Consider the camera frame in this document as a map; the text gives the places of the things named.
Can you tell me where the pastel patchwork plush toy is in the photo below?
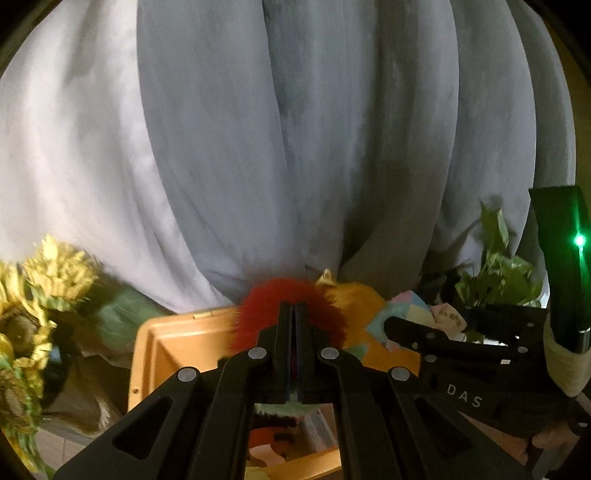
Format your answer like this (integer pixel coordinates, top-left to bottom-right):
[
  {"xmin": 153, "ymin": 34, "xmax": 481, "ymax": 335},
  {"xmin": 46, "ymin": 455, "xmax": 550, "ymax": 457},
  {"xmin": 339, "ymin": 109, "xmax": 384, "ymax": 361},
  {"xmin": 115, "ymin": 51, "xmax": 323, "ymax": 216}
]
[{"xmin": 367, "ymin": 290, "xmax": 468, "ymax": 352}]

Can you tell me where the sunflower bouquet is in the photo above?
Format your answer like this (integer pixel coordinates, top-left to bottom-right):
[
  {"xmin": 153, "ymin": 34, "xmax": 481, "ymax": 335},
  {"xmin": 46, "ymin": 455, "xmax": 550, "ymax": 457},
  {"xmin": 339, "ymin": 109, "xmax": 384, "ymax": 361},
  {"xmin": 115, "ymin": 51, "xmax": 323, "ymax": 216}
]
[{"xmin": 0, "ymin": 234, "xmax": 178, "ymax": 478}]

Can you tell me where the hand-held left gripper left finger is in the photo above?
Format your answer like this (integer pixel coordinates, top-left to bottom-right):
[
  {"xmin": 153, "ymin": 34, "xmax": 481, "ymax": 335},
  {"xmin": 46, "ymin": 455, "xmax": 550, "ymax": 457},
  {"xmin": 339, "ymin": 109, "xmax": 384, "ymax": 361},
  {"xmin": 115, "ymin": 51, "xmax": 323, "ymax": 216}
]
[{"xmin": 54, "ymin": 302, "xmax": 295, "ymax": 480}]

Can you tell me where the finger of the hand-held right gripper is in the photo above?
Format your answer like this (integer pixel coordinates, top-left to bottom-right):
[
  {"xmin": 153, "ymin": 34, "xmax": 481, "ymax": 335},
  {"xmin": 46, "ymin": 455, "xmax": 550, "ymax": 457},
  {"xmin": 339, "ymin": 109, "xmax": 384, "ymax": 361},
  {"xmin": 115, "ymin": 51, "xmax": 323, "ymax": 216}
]
[
  {"xmin": 384, "ymin": 316, "xmax": 509, "ymax": 368},
  {"xmin": 464, "ymin": 304, "xmax": 550, "ymax": 344}
]

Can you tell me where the pale pink curtain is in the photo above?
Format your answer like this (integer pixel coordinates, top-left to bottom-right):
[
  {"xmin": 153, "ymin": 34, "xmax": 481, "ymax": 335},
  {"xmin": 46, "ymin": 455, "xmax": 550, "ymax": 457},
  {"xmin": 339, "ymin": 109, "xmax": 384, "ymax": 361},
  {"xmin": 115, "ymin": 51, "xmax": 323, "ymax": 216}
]
[{"xmin": 0, "ymin": 0, "xmax": 243, "ymax": 315}]

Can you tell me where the red and green plush toy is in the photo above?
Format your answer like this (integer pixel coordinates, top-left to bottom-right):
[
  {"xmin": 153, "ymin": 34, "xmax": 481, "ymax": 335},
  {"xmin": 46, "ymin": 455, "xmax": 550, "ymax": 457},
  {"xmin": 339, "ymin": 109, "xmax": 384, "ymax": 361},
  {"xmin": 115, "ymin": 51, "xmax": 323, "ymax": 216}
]
[{"xmin": 228, "ymin": 277, "xmax": 349, "ymax": 418}]

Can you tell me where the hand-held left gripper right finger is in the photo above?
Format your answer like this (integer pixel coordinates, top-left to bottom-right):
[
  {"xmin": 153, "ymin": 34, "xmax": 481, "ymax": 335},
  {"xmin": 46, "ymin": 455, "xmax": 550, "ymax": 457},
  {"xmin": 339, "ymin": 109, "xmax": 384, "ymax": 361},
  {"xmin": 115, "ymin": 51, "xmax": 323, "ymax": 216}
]
[{"xmin": 295, "ymin": 303, "xmax": 533, "ymax": 480}]

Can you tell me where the person's right hand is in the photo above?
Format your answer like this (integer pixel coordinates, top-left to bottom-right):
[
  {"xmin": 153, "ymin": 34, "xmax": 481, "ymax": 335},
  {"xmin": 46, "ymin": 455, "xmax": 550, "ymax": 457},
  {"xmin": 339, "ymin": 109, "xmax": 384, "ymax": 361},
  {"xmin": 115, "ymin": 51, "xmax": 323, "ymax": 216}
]
[{"xmin": 524, "ymin": 427, "xmax": 591, "ymax": 467}]

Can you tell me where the green leafy plant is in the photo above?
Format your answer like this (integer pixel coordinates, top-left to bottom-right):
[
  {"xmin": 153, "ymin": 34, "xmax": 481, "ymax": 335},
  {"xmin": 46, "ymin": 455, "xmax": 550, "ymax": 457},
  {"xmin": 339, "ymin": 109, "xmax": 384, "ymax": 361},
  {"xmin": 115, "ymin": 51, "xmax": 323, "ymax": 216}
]
[{"xmin": 455, "ymin": 200, "xmax": 546, "ymax": 311}]

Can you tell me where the grey curtain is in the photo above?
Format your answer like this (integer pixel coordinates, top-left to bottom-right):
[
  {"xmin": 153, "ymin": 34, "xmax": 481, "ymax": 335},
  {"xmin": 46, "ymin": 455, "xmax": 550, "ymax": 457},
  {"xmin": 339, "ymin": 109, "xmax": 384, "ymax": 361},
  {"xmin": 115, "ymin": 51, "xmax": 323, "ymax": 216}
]
[{"xmin": 136, "ymin": 0, "xmax": 579, "ymax": 324}]

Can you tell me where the pale green ribbed vase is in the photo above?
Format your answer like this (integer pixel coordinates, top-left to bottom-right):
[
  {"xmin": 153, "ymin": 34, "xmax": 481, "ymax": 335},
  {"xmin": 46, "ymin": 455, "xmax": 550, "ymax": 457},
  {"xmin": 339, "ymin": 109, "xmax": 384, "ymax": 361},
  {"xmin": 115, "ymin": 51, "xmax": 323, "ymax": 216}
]
[{"xmin": 39, "ymin": 351, "xmax": 136, "ymax": 439}]

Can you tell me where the black mouse plush toy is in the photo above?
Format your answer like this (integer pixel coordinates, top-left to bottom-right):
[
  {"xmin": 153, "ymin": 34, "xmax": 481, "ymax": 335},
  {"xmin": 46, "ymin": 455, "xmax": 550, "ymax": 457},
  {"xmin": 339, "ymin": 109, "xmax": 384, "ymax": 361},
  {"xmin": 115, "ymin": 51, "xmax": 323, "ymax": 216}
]
[{"xmin": 249, "ymin": 415, "xmax": 305, "ymax": 468}]

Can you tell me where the orange plastic crate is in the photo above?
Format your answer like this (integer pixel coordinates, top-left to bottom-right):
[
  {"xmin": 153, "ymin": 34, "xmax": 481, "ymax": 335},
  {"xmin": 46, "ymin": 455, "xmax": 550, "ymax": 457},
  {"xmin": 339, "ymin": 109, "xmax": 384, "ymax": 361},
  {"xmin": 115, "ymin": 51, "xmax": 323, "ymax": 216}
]
[{"xmin": 127, "ymin": 270, "xmax": 422, "ymax": 480}]

